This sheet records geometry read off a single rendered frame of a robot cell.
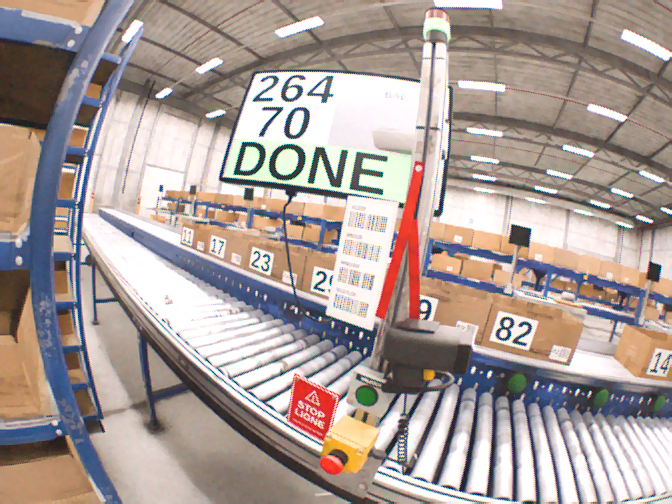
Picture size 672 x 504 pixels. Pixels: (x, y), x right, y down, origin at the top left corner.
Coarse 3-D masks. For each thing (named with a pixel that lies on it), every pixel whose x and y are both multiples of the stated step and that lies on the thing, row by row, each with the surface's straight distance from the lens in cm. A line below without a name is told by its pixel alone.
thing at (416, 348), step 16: (416, 320) 39; (384, 336) 36; (400, 336) 35; (416, 336) 35; (432, 336) 34; (448, 336) 34; (464, 336) 37; (384, 352) 36; (400, 352) 35; (416, 352) 35; (432, 352) 34; (448, 352) 34; (464, 352) 34; (400, 368) 38; (416, 368) 37; (432, 368) 35; (448, 368) 35; (464, 368) 35; (384, 384) 40; (400, 384) 39; (416, 384) 38
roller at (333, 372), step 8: (352, 352) 106; (344, 360) 98; (352, 360) 101; (360, 360) 106; (328, 368) 91; (336, 368) 92; (344, 368) 95; (320, 376) 85; (328, 376) 87; (336, 376) 91; (320, 384) 83; (328, 384) 88; (288, 392) 76; (272, 400) 72; (280, 400) 72; (288, 400) 73; (272, 408) 71; (280, 408) 71; (288, 408) 73
